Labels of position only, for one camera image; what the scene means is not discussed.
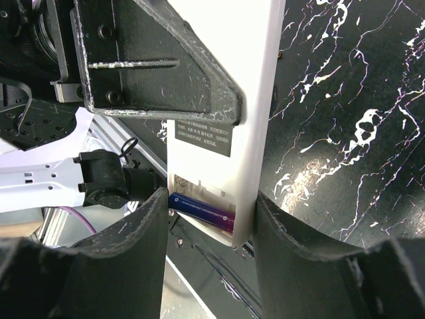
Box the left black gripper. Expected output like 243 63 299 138
1 1 83 103

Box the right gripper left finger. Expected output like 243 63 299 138
1 188 168 318

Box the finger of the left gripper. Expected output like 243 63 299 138
71 1 244 126

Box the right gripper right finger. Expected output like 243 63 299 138
252 194 424 318

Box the blue purple battery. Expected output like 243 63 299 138
168 192 235 233

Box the white remote control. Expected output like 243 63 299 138
167 1 286 248

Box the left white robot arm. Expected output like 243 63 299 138
1 1 243 212

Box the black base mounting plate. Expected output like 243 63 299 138
167 216 263 318

